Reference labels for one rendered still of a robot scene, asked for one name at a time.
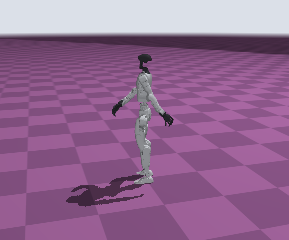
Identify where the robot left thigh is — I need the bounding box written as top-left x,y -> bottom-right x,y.
135,114 -> 151,153

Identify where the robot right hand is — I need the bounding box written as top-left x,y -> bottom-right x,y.
112,100 -> 124,117

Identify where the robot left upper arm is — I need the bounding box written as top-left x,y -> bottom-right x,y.
139,75 -> 154,102

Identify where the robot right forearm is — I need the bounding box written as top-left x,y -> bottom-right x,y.
122,91 -> 135,106

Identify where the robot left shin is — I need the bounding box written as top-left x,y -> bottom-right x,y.
140,147 -> 151,179

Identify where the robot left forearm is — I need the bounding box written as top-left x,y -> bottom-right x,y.
148,94 -> 165,115

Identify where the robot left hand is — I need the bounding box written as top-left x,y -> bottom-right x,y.
159,112 -> 174,127

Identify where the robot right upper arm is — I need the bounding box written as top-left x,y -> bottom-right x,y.
132,87 -> 137,95

